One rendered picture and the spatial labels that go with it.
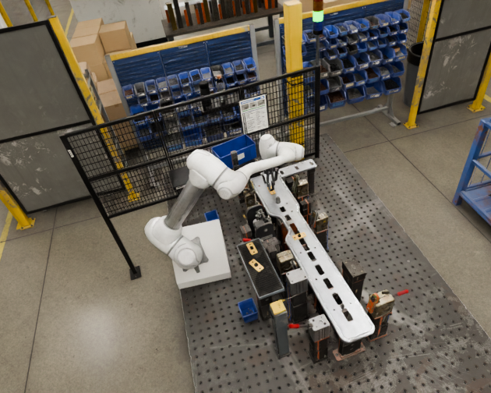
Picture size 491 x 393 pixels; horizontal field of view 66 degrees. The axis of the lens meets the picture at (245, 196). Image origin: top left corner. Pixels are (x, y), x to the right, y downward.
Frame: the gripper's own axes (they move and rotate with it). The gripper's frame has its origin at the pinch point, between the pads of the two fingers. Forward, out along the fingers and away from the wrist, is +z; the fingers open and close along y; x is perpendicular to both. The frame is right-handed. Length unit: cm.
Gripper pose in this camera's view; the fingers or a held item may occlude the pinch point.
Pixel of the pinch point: (270, 185)
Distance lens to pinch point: 265.5
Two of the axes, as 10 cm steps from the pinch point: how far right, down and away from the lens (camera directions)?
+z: 1.2, 7.3, 6.7
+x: -3.2, -6.1, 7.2
